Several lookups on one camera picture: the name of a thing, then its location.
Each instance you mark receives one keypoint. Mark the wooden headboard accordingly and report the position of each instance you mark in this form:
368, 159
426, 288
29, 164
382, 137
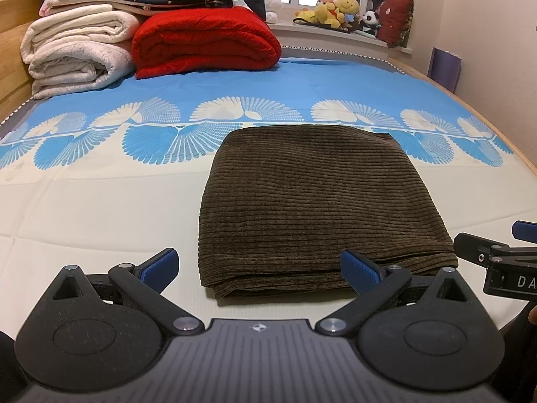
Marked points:
12, 58

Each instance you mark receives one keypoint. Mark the wooden bed frame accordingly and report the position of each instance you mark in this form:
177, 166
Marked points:
482, 105

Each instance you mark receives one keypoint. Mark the white plush toy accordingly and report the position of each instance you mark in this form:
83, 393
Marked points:
272, 6

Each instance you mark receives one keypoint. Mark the yellow smiley plush toy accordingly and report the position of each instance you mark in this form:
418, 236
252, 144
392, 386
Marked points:
348, 5

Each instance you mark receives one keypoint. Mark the purple paper bag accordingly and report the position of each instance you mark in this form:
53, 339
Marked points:
444, 69

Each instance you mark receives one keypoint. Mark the panda plush toy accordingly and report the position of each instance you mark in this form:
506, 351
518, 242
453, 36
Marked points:
371, 23

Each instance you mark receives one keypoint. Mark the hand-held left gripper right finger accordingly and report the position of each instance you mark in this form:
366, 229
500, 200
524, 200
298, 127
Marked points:
360, 270

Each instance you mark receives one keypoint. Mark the person's right hand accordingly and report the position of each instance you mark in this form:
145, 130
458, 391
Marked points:
533, 315

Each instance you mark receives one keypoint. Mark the yellow bear plush toy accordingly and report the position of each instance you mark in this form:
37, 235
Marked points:
328, 12

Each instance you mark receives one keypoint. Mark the yellow lying plush toy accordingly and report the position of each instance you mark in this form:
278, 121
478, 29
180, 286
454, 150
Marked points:
306, 16

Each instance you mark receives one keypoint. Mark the red folded blanket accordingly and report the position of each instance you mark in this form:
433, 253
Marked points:
201, 42

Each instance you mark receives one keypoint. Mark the cream fleece folded blanket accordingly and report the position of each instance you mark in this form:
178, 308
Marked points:
75, 50

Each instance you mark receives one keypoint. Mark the navy starry folded quilt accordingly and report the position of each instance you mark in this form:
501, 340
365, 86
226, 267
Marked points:
188, 2

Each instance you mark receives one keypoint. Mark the red patterned pillow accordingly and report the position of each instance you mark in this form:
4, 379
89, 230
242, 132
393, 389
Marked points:
394, 21

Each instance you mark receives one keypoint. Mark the blue leaf printed bed sheet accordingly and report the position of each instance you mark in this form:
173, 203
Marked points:
126, 201

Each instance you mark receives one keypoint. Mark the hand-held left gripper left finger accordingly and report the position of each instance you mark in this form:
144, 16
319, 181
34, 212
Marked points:
161, 266

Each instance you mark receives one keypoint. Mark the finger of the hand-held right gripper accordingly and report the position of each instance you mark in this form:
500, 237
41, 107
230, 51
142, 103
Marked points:
524, 231
470, 245

